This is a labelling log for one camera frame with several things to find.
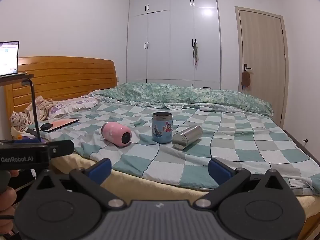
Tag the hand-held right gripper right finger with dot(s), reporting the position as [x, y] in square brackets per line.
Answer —
[220, 170]

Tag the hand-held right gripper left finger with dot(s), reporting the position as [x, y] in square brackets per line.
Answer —
[100, 169]

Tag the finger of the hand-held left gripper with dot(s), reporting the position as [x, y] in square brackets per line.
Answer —
[62, 148]

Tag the pink cup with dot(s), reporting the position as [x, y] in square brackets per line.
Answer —
[112, 131]

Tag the stainless steel cup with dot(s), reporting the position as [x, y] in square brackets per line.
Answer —
[187, 136]

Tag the blue cup with stickers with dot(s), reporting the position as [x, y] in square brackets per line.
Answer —
[160, 130]

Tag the person's left hand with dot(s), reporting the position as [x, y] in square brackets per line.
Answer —
[7, 201]

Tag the green checkered bed sheet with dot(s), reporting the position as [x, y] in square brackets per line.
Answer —
[225, 145]

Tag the black computer mouse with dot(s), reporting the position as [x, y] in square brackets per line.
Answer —
[46, 126]

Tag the polka dot cloth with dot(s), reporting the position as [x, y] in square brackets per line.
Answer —
[20, 121]

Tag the purple floral pillow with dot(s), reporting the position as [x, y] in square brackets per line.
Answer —
[72, 105]

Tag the cream floral crumpled cloth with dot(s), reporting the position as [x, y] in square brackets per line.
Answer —
[41, 107]

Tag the yellow mattress blanket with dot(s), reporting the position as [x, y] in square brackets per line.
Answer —
[150, 187]

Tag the wooden headboard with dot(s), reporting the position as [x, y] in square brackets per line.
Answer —
[62, 75]

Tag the black overbed table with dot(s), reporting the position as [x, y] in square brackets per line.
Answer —
[12, 80]

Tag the green floral quilt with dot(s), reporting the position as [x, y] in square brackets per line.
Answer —
[175, 95]

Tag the open laptop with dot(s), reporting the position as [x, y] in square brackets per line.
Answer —
[8, 57]

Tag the hanging grey pink ornament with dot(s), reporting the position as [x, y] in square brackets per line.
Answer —
[195, 52]

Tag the beige door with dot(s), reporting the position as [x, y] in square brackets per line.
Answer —
[262, 50]

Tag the white wardrobe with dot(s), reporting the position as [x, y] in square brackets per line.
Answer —
[162, 42]

